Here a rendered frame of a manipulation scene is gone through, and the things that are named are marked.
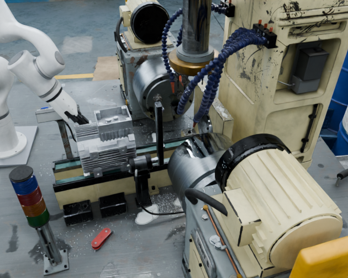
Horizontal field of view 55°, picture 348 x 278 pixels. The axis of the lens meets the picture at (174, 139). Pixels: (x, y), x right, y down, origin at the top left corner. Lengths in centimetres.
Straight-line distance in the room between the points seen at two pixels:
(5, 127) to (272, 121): 112
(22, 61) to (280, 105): 85
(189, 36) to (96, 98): 101
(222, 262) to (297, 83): 71
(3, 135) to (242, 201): 121
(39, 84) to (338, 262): 95
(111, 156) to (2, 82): 59
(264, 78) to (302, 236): 61
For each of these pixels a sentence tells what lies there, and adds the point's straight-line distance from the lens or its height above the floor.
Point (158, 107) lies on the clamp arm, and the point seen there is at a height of 125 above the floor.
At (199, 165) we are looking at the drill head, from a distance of 100.
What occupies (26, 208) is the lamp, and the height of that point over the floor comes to 111.
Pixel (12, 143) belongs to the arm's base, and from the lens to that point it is 171.
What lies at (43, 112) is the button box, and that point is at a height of 107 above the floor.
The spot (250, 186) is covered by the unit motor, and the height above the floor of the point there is 133.
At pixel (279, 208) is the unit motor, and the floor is 134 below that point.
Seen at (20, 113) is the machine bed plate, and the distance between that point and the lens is 201.
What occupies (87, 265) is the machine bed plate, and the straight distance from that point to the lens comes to 123.
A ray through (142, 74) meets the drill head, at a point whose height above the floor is 113.
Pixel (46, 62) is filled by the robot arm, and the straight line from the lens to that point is 113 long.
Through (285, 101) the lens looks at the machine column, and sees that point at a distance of 124.
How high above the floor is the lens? 183
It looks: 38 degrees down
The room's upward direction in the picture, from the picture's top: straight up
